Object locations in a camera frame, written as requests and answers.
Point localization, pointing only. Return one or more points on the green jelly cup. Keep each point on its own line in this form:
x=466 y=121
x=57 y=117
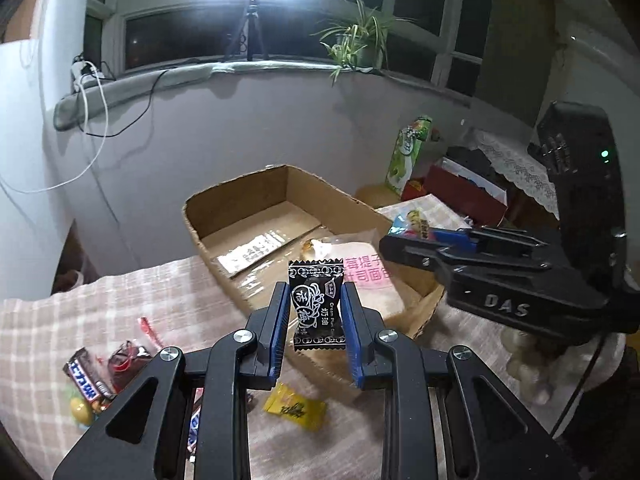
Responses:
x=80 y=410

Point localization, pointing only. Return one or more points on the black tripod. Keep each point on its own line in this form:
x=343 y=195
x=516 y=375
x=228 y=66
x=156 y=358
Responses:
x=250 y=25

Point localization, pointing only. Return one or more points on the potted spider plant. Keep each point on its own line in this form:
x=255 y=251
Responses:
x=360 y=35

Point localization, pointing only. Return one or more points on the window frame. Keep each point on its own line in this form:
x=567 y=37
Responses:
x=435 y=45

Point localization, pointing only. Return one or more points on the pink plaid cloth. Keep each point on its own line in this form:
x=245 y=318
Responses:
x=125 y=305

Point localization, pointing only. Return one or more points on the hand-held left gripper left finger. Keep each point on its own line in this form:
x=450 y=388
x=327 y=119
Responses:
x=277 y=330

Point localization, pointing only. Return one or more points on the green drink carton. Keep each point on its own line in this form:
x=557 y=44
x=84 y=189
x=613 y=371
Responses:
x=405 y=160

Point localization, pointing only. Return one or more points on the cardboard box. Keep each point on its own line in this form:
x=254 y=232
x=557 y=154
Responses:
x=260 y=195

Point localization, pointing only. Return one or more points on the red box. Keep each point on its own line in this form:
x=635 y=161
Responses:
x=460 y=195

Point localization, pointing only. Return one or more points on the yellow candy packet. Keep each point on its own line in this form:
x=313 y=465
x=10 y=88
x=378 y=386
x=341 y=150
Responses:
x=295 y=407

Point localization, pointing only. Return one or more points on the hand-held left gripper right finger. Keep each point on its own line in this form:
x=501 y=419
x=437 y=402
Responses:
x=354 y=335

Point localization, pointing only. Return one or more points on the black candy packet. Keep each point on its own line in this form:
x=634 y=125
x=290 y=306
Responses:
x=315 y=300

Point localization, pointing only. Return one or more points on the colourful candy packet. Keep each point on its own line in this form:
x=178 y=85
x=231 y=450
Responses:
x=412 y=222

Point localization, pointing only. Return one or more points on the bag of white balls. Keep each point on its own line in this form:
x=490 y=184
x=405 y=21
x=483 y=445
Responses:
x=530 y=375

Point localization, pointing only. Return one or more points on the white power strip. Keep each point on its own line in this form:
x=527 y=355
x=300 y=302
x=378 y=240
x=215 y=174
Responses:
x=85 y=72

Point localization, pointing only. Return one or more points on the thin red stick wrapper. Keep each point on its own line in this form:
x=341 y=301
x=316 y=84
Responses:
x=149 y=332

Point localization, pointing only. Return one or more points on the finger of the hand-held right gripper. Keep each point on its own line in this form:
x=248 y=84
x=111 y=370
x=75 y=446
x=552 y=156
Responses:
x=415 y=252
x=452 y=237

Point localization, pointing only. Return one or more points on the bread packet with pink label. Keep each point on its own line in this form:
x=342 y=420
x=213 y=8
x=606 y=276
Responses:
x=360 y=247

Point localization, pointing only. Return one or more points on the white lace cloth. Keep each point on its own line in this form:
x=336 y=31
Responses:
x=520 y=165

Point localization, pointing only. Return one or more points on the dark red candy wrapper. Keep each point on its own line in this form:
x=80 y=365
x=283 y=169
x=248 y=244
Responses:
x=127 y=362

